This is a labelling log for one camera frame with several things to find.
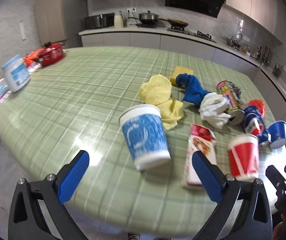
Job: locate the metal kettle with handle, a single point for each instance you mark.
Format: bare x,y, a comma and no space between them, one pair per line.
234,41

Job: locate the black microwave oven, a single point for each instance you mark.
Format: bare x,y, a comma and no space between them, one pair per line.
99,21

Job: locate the red white milk carton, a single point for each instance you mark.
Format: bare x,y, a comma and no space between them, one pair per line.
201,143

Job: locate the white kettle jug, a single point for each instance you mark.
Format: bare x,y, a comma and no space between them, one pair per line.
118,20

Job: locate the beige refrigerator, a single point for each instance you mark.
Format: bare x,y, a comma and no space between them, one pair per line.
61,21

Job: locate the dark glass bottle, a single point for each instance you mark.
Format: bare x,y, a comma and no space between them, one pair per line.
258,54

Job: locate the blue cloth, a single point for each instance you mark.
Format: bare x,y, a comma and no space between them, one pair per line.
194,93

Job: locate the red white paper cup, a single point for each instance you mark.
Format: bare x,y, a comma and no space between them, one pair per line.
243,154

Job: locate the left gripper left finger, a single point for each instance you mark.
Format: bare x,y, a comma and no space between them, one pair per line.
26,220

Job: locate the blue paper bowl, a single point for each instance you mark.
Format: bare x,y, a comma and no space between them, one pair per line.
277,131

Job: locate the yellow sponge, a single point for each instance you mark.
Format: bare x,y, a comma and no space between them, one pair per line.
179,76

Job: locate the white blue plastic jar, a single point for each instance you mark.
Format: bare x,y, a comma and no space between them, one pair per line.
16,74

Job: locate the person's right hand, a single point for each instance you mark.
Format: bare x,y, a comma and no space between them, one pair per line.
279,231

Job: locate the yellow knitted cloth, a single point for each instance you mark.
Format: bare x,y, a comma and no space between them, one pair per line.
157,92

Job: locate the blue pepsi can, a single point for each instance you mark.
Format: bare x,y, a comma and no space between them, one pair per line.
253,124

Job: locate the black lidded pot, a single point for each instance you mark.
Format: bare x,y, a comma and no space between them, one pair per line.
148,18

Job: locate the black frying wok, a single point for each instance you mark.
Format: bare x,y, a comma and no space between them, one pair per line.
175,24

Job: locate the black utensil holder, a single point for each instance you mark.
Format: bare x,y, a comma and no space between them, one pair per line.
277,70

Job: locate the red plastic bag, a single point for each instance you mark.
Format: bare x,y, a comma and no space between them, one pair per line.
259,104

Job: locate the blue white paper cup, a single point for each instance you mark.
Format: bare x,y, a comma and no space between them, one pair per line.
145,137

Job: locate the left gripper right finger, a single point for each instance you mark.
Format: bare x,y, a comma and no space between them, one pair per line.
254,219

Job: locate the colourful printed drink can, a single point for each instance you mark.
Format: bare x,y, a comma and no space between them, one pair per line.
232,94

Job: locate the black gas stove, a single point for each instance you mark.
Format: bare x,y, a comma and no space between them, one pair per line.
198,34

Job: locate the green checked tablecloth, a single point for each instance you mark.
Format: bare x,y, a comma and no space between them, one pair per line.
76,104

